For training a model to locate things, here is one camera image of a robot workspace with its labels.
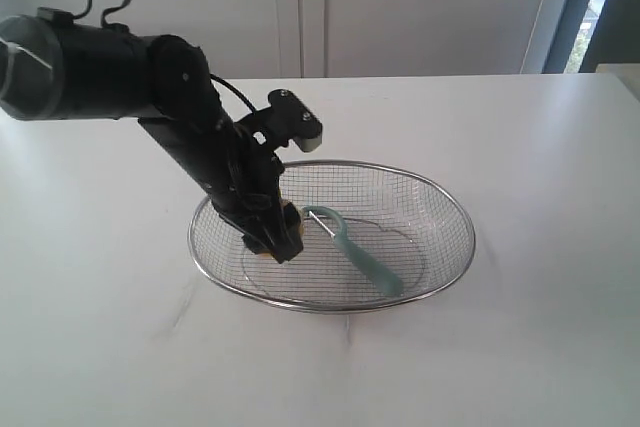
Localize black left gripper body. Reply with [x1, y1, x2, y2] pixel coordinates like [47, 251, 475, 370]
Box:
[138, 118, 283, 227]

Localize yellow lemon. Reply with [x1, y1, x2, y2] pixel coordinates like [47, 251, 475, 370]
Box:
[254, 199, 304, 261]

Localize teal handled peeler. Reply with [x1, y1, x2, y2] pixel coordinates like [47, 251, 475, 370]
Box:
[302, 206, 404, 297]

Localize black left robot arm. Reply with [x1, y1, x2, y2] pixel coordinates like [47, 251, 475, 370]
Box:
[1, 12, 319, 263]

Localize white cabinet doors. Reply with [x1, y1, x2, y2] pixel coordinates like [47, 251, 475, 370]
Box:
[1, 0, 542, 78]

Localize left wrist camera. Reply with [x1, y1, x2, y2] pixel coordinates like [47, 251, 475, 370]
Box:
[249, 89, 323, 153]

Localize oval wire mesh basket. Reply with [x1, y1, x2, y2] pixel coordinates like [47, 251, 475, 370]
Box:
[188, 160, 476, 314]

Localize dark window frame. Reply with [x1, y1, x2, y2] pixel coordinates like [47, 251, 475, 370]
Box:
[542, 0, 639, 74]

